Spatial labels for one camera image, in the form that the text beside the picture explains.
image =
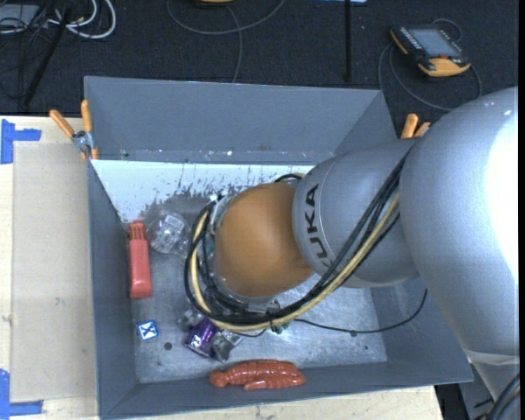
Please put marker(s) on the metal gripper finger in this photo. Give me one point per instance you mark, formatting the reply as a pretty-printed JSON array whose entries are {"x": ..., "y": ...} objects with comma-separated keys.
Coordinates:
[
  {"x": 226, "y": 344},
  {"x": 189, "y": 319}
]

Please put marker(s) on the purple foil packet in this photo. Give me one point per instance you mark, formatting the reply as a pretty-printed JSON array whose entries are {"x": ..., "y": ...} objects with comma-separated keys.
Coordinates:
[{"x": 200, "y": 337}]

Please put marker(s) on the blue and white cube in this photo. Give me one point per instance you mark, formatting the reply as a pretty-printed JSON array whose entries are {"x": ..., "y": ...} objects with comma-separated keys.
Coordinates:
[{"x": 148, "y": 331}]

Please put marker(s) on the orange toy lobster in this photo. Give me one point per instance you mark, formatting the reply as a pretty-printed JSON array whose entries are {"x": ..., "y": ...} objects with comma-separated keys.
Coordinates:
[{"x": 262, "y": 374}]

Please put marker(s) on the red plastic flat tool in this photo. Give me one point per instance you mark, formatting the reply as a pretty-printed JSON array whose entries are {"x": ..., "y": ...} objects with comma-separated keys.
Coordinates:
[{"x": 139, "y": 265}]

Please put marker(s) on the clear glass object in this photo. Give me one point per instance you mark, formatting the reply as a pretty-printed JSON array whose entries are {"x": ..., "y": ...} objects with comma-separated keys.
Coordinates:
[{"x": 168, "y": 232}]

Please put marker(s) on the pale wood flat board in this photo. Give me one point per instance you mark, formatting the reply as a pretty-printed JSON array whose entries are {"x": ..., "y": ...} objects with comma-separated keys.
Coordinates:
[{"x": 48, "y": 256}]

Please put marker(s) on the grey metal bin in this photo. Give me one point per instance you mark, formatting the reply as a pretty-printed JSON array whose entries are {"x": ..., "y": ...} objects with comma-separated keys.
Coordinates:
[{"x": 210, "y": 116}]

